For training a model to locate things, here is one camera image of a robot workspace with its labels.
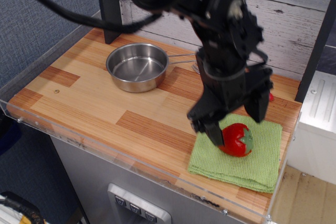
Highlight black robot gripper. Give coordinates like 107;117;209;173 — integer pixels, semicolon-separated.
187;48;273;146

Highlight red toy tomato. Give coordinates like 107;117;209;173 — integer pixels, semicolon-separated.
218;123;254;157

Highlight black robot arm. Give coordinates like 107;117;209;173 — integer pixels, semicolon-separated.
132;0;272;146

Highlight green folded cloth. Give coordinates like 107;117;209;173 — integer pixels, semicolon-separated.
188;114;282;193

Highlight white ribbed appliance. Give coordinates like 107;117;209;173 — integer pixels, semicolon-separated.
287;71;335;184

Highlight small steel saucepan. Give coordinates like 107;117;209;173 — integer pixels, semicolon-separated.
106;43;195;93

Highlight silver cabinet with dispenser panel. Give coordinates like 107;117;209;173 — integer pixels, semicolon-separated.
52;137;265;223

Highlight yellow object at corner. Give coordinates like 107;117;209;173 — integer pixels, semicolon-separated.
19;215;31;224

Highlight fork with red handle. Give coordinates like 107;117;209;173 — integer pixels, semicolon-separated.
192;63;274;102

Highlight dark right vertical post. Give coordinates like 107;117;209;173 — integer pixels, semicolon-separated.
295;0;335;103

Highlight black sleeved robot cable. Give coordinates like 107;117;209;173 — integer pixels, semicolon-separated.
10;0;163;35

